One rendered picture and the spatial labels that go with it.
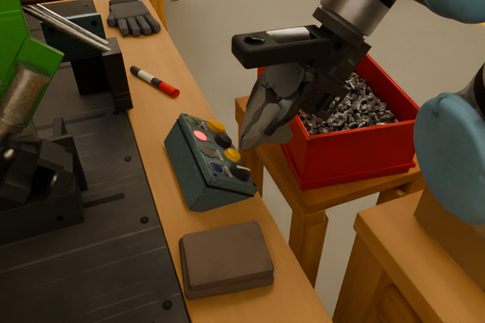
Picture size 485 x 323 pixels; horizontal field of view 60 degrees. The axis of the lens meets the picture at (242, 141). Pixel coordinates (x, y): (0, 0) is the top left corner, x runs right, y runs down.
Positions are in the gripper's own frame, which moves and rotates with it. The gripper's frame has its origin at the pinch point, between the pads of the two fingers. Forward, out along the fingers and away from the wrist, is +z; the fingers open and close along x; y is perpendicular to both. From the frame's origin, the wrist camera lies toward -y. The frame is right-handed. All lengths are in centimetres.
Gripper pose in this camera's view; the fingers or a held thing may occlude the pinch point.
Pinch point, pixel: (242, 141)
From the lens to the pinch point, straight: 57.9
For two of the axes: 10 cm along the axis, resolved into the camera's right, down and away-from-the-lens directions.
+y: 7.6, 2.5, 6.0
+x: -3.6, -6.0, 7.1
